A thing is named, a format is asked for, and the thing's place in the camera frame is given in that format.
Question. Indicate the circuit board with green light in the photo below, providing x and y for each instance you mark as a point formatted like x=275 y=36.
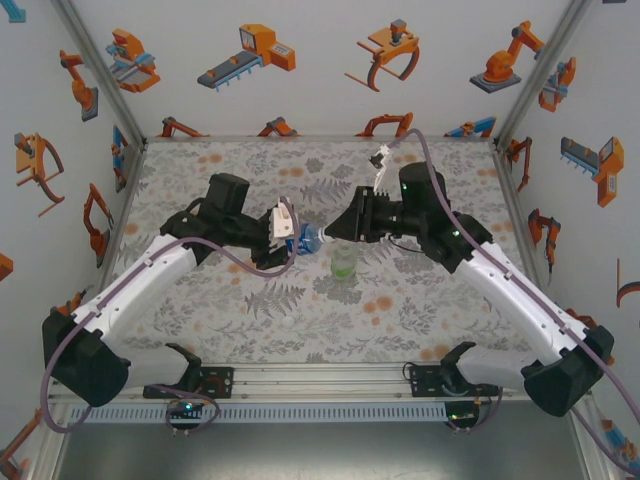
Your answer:
x=185 y=406
x=462 y=415

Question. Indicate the aluminium front mounting rails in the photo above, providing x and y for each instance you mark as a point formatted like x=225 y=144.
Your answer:
x=320 y=382

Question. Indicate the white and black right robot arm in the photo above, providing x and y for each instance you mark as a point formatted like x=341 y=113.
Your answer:
x=500 y=370

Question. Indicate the blue label plastic bottle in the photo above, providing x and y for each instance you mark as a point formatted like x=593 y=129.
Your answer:
x=310 y=242

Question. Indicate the aluminium frame leg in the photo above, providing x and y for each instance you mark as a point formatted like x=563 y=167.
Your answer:
x=42 y=470
x=600 y=470

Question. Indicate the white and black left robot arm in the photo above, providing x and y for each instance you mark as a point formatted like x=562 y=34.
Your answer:
x=140 y=280

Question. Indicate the aluminium frame post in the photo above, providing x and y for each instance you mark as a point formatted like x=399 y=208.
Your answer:
x=104 y=75
x=542 y=75

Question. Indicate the aluminium back rail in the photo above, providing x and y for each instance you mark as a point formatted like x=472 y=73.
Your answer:
x=320 y=138

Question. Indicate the aluminium side rail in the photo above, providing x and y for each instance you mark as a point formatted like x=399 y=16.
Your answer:
x=125 y=200
x=515 y=200

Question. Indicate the green label plastic bottle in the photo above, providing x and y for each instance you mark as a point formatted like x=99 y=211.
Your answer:
x=344 y=270

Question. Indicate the grey floral tablecloth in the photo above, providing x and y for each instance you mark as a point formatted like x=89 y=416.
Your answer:
x=400 y=320

